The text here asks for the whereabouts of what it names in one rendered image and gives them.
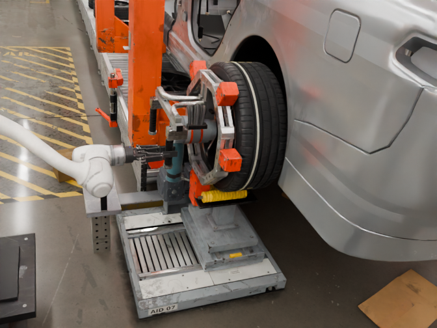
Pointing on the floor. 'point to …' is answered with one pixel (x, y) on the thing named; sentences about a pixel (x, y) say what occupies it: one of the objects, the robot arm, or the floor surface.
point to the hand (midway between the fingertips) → (168, 151)
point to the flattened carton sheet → (403, 303)
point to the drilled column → (101, 233)
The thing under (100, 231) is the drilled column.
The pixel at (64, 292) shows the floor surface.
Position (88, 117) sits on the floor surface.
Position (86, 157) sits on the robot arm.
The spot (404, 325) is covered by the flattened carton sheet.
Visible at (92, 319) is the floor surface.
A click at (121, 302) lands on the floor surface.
